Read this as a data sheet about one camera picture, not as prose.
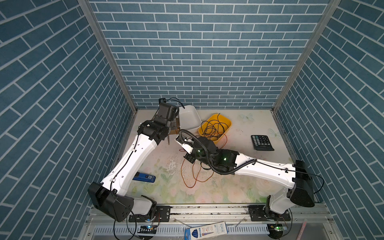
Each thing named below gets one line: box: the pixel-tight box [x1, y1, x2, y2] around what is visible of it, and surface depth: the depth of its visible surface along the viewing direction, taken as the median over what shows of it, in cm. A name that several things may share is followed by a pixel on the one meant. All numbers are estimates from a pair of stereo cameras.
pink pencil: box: [296, 218, 308, 240], surface depth 71 cm
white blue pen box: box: [184, 221, 229, 240], surface depth 69 cm
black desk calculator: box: [251, 135, 275, 151], surface depth 101 cm
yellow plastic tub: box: [198, 113, 232, 143], surface depth 110 cm
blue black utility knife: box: [132, 172, 156, 183], surface depth 85 cm
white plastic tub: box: [178, 105, 202, 131], surface depth 118 cm
